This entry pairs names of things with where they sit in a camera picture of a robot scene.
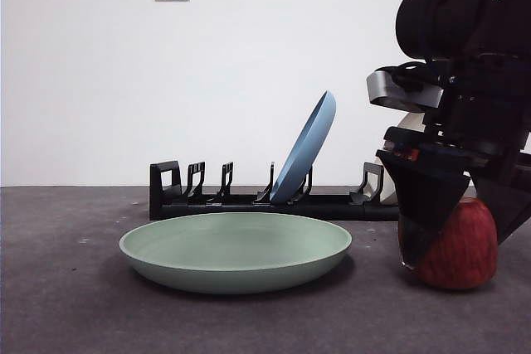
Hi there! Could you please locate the black plate rack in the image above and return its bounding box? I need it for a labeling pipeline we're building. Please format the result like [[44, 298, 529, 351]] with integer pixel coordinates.
[[149, 159, 400, 221]]

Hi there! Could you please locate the pale grey camera box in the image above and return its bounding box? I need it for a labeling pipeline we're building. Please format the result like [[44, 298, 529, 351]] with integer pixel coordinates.
[[366, 64, 445, 114]]

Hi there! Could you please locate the blue plate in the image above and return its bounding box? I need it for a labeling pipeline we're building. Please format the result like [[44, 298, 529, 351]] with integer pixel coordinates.
[[269, 89, 338, 202]]

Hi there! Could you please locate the beige plate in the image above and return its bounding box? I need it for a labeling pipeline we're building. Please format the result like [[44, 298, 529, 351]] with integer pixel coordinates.
[[375, 111, 425, 206]]

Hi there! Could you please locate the pale green plate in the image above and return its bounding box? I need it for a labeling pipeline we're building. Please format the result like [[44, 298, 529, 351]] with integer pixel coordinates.
[[119, 211, 353, 295]]

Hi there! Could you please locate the red apple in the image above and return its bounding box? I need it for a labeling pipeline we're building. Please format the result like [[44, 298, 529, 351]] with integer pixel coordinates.
[[397, 196, 499, 291]]

